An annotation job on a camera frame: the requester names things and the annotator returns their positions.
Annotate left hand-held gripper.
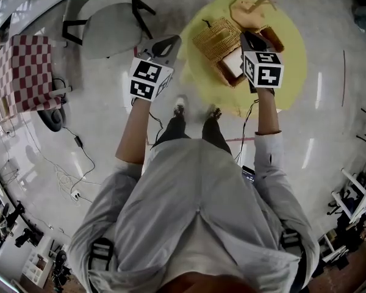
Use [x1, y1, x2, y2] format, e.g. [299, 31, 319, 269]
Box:
[129, 34, 182, 103]

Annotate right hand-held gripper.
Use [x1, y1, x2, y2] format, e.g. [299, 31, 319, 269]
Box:
[239, 31, 285, 89]

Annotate wicker tissue box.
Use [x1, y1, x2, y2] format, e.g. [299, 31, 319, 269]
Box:
[192, 16, 251, 88]

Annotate person's right forearm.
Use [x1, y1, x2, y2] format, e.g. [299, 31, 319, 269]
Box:
[256, 87, 282, 136]

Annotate person's left forearm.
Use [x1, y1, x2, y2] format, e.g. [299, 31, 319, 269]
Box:
[115, 98, 150, 165]

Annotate red white checkered box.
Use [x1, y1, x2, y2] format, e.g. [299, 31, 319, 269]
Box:
[0, 34, 73, 126]

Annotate wicker compartment organizer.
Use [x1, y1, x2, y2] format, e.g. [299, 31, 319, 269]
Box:
[256, 25, 285, 53]

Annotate wooden peg stand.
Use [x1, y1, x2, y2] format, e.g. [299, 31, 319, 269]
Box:
[230, 0, 304, 30]

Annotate round yellow table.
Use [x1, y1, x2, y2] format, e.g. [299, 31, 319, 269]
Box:
[178, 0, 309, 117]

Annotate person's left shoe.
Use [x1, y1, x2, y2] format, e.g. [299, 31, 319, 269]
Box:
[173, 95, 187, 117]

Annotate person's shoe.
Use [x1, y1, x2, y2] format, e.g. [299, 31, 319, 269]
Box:
[173, 95, 187, 117]
[206, 104, 222, 120]

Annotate grey chair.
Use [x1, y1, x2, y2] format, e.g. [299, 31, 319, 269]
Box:
[62, 0, 156, 60]

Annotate person's right shoe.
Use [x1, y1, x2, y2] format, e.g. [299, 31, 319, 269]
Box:
[206, 104, 222, 120]

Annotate person's black trousers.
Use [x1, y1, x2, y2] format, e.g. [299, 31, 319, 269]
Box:
[152, 116, 232, 155]

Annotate black phone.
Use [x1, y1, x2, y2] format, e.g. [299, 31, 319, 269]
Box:
[242, 165, 257, 184]

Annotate black round floor device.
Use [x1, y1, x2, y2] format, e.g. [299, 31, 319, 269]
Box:
[38, 78, 68, 132]

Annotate white long workbench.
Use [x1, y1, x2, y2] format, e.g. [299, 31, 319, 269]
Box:
[0, 0, 71, 42]

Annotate person's grey hoodie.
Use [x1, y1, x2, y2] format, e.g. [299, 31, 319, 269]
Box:
[68, 131, 321, 293]

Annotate white metal rack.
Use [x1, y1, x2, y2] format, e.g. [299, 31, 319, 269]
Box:
[328, 157, 366, 225]

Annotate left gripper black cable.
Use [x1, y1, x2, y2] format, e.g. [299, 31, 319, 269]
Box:
[148, 111, 165, 148]

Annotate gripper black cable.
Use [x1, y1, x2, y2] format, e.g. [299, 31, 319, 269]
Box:
[234, 99, 260, 164]
[148, 111, 165, 148]

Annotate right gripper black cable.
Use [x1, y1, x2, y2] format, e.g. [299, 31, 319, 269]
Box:
[234, 99, 260, 164]

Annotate black harness strap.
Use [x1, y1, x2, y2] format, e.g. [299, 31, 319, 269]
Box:
[280, 229, 306, 259]
[90, 238, 114, 271]

